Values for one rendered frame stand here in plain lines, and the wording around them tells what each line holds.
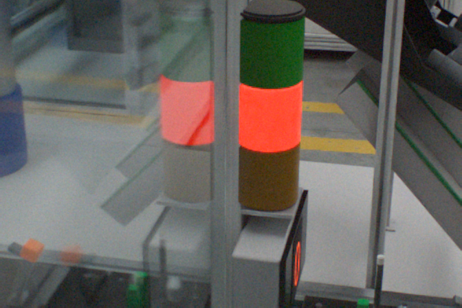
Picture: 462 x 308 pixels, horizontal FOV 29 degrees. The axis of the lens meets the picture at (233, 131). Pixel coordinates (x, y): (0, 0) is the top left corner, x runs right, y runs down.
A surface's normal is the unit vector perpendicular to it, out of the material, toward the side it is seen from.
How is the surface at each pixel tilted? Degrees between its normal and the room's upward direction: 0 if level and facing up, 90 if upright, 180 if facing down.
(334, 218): 0
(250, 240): 0
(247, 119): 90
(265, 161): 90
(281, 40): 90
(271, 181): 90
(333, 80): 0
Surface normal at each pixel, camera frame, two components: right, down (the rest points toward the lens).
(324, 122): 0.00, -0.92
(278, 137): 0.27, 0.37
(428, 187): -0.38, 0.36
